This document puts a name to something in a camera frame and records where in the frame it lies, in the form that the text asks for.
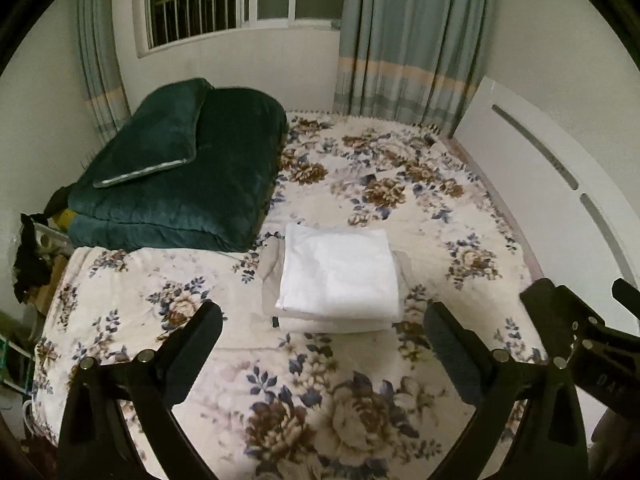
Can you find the barred window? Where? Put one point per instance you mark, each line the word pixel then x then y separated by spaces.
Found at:
pixel 200 0

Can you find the cardboard box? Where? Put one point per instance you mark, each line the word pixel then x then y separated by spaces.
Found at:
pixel 50 290

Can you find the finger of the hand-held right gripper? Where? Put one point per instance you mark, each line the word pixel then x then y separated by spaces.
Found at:
pixel 560 310
pixel 627 297

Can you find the teal storage shelf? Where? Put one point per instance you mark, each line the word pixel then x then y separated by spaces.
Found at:
pixel 15 365

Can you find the white t-shirt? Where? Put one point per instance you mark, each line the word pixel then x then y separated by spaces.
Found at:
pixel 340 272

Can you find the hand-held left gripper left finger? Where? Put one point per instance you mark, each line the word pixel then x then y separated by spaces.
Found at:
pixel 195 355

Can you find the white folded garment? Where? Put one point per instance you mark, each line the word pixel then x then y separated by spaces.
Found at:
pixel 335 326

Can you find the wide teal striped curtain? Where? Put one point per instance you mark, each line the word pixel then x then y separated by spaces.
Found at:
pixel 410 40

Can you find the dark green quilt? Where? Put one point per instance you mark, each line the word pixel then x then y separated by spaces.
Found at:
pixel 215 170

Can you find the narrow teal striped curtain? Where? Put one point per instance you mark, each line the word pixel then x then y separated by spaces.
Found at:
pixel 100 50

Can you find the white headboard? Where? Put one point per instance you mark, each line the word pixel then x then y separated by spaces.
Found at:
pixel 540 150

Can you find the beige folded garment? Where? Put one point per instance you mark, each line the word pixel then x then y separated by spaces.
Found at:
pixel 272 270

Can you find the yellow bag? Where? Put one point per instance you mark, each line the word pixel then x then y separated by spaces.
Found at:
pixel 64 217

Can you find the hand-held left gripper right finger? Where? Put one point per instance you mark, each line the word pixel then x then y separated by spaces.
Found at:
pixel 450 355

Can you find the black hanging clothes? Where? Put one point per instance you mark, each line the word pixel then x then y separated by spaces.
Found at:
pixel 30 265

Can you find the dark green pillow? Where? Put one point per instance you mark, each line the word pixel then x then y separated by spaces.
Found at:
pixel 155 130

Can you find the floral blanket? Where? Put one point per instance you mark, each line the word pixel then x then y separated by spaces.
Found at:
pixel 380 185

